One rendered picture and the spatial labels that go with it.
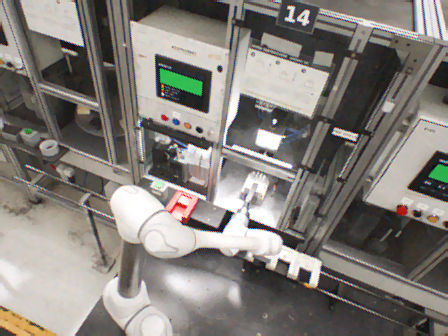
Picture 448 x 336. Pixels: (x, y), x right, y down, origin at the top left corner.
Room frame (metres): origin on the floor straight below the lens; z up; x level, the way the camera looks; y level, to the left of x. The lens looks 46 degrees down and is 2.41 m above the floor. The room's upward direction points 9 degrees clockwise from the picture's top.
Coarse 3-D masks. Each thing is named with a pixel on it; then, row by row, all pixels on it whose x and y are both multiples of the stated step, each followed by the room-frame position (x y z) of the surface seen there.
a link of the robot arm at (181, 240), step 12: (156, 216) 0.61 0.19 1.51; (168, 216) 0.62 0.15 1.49; (144, 228) 0.57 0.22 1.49; (156, 228) 0.55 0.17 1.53; (168, 228) 0.56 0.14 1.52; (180, 228) 0.60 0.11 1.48; (144, 240) 0.52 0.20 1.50; (156, 240) 0.52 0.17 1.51; (168, 240) 0.52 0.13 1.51; (180, 240) 0.55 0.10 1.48; (192, 240) 0.59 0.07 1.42; (156, 252) 0.49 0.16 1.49; (168, 252) 0.51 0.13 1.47; (180, 252) 0.53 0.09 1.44
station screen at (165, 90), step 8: (160, 64) 1.20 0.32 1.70; (176, 72) 1.18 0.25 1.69; (184, 72) 1.17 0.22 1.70; (200, 80) 1.15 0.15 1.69; (160, 88) 1.20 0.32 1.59; (168, 88) 1.19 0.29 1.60; (176, 88) 1.18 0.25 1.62; (168, 96) 1.19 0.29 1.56; (176, 96) 1.18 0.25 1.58; (184, 96) 1.17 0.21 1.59; (192, 96) 1.16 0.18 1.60; (200, 96) 1.15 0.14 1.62; (192, 104) 1.16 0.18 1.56; (200, 104) 1.15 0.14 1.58
